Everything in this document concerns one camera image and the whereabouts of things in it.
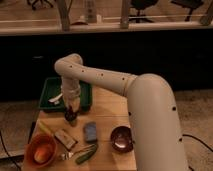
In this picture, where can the metal fork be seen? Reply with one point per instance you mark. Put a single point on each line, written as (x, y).
(68, 155)

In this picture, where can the dark purple grapes bunch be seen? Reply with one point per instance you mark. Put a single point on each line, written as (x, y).
(71, 117)

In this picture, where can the white plastic spoon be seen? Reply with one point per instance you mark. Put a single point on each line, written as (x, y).
(55, 99)

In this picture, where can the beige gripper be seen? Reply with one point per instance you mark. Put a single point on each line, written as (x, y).
(71, 90)

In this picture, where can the brown wooden block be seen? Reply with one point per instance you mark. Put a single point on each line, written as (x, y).
(67, 140)

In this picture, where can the green cucumber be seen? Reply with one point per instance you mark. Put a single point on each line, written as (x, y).
(81, 159)

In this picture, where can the blue sponge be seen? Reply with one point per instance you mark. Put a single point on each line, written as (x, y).
(90, 133)

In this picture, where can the orange plastic bowl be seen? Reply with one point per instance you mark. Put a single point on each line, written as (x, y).
(40, 140)

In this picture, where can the green plastic tray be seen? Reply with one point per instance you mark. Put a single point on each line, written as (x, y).
(52, 87)

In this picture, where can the yellow banana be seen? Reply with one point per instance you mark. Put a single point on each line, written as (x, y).
(45, 128)

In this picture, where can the peach fruit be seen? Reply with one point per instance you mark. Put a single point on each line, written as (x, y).
(42, 155)

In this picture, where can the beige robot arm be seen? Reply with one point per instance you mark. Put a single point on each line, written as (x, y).
(151, 105)

